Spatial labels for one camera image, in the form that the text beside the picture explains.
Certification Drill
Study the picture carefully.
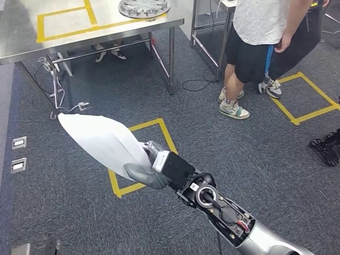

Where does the white plastic shell part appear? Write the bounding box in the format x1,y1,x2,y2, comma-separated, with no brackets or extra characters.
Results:
58,112,153,182

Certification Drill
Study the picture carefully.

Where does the stainless steel workbench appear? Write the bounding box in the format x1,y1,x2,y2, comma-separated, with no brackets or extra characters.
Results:
0,0,185,110

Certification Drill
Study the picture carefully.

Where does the person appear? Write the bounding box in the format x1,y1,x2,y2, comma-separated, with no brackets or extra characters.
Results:
259,5,325,100
91,42,127,64
218,0,330,121

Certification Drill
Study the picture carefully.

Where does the silver wheel hubcap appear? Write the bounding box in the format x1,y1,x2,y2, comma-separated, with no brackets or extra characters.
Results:
118,0,171,19

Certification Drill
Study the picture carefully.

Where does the steel floor socket plate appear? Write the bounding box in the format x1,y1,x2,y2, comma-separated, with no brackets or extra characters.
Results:
11,136,27,150
11,157,27,175
11,243,31,255

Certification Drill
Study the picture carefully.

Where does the black floor cable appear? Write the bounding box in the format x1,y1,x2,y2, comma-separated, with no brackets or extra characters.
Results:
182,66,224,93

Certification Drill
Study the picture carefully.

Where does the steel frame table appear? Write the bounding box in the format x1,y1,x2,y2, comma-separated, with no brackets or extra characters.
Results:
190,0,240,80

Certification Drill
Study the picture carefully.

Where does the white cable with plug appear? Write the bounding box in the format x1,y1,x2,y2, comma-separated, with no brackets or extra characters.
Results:
37,56,91,121

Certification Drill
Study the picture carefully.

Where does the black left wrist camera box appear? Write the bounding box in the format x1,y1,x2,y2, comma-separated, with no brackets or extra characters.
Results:
44,239,63,255

